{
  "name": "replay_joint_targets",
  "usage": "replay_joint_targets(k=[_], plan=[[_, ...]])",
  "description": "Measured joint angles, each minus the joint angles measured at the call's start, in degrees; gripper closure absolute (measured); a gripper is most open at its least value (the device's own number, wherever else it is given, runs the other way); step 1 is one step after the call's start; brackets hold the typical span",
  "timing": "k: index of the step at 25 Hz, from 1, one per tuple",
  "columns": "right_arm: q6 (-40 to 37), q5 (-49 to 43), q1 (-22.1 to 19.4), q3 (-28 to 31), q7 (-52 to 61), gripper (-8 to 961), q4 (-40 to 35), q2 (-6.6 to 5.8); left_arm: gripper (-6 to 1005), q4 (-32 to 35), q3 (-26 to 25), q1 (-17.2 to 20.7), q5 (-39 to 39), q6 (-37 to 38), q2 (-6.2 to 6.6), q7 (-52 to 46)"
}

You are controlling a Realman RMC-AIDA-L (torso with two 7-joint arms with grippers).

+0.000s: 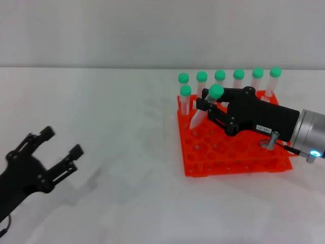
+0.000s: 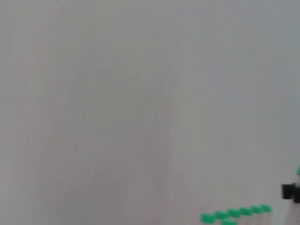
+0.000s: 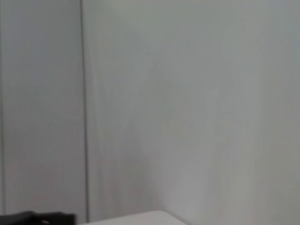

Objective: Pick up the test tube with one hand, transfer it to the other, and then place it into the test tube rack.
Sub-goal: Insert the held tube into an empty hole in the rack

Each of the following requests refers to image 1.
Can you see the green-capped clear test tube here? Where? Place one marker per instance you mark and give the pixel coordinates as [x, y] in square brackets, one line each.
[220, 74]
[275, 72]
[183, 77]
[185, 91]
[257, 73]
[239, 74]
[201, 76]
[216, 91]

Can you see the orange test tube rack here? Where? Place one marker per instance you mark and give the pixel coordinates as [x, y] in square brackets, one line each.
[228, 157]

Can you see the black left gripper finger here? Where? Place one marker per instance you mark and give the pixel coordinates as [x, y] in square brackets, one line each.
[68, 162]
[38, 141]

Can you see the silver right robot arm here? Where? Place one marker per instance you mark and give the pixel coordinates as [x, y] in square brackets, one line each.
[309, 132]

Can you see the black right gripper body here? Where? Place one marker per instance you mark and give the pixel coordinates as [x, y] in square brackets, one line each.
[264, 117]

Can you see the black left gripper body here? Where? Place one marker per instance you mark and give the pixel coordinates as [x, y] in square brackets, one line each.
[23, 175]

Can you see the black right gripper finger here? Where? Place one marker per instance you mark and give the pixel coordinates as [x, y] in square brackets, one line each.
[215, 114]
[233, 93]

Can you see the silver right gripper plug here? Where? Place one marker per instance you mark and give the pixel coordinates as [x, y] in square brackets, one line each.
[271, 141]

